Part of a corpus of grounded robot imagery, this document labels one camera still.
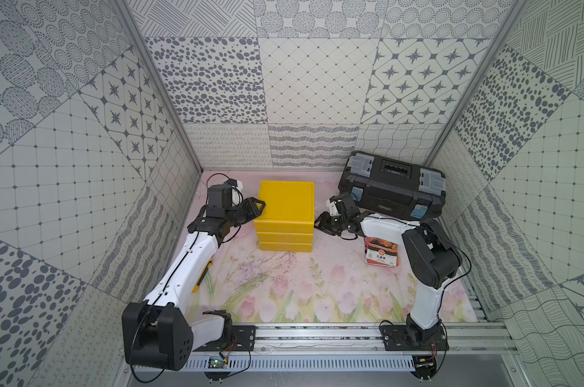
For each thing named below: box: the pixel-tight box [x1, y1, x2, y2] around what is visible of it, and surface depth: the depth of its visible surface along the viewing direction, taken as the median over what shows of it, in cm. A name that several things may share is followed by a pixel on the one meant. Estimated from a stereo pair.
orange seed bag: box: [364, 237, 400, 268], surface depth 92 cm
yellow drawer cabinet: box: [254, 180, 316, 253], surface depth 83 cm
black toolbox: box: [337, 151, 447, 221], surface depth 97 cm
